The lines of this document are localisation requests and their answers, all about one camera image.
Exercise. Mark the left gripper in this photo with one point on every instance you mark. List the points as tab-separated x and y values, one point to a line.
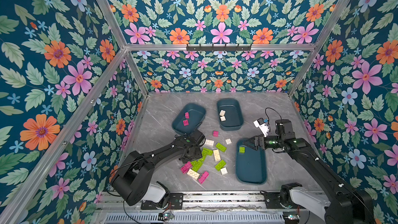
199	149

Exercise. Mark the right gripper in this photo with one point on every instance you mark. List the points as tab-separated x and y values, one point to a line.
260	138

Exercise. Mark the green long brick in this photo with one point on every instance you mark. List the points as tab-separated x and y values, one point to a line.
221	147
196	165
220	165
204	155

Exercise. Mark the pink long brick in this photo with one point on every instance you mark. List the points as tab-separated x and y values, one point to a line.
203	177
185	169

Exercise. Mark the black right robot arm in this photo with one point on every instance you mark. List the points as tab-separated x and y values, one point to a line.
342	204

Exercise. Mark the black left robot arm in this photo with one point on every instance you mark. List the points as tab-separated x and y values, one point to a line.
132	180

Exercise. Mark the white long brick top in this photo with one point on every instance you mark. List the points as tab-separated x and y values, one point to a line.
209	142

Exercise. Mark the white long brick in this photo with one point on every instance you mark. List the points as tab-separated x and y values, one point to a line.
209	142
193	174

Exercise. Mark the green flat brick centre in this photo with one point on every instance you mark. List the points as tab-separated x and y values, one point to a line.
208	152

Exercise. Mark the right teal bin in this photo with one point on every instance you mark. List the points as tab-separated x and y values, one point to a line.
251	167

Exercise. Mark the teal bin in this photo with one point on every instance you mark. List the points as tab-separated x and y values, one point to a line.
197	114
251	167
234	117

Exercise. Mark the left teal bin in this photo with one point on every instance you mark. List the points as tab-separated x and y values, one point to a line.
197	114

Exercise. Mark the cream long brick centre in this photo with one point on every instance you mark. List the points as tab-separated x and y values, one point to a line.
216	154

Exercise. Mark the white long brick bottom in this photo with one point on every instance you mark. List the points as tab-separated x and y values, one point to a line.
193	174

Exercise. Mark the middle teal bin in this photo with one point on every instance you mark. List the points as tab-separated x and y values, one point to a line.
234	117

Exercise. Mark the pink long brick bottom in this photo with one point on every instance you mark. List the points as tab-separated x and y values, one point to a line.
203	177

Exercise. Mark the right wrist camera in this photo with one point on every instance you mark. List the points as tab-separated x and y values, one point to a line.
263	125

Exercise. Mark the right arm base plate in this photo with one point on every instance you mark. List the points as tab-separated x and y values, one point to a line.
276	200

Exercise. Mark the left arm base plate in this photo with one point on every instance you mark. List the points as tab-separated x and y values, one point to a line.
171	201

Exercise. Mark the black bracket on rail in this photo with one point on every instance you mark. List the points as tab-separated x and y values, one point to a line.
218	47

